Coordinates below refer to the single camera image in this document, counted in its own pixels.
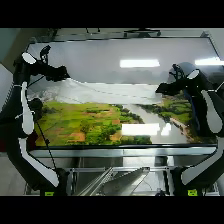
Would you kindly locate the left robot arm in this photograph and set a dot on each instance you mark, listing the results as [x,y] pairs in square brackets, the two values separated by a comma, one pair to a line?
[13,110]

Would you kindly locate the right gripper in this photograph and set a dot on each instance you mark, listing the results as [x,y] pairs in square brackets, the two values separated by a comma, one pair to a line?
[168,89]

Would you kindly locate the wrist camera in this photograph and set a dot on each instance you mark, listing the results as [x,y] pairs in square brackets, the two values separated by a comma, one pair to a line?
[45,53]
[176,71]

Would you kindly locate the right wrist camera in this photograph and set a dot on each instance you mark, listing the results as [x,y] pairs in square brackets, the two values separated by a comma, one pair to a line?
[176,71]

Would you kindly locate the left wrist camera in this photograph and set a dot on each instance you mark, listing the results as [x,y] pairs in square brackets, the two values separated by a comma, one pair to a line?
[45,53]

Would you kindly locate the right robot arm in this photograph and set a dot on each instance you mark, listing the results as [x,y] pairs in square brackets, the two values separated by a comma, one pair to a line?
[213,110]

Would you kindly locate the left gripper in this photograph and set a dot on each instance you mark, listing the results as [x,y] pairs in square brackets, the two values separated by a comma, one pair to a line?
[58,73]

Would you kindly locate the silver frame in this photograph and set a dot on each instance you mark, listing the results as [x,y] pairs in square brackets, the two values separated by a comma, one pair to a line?
[126,181]

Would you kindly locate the white shirt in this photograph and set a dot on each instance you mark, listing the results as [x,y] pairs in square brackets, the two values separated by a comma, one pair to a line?
[113,93]

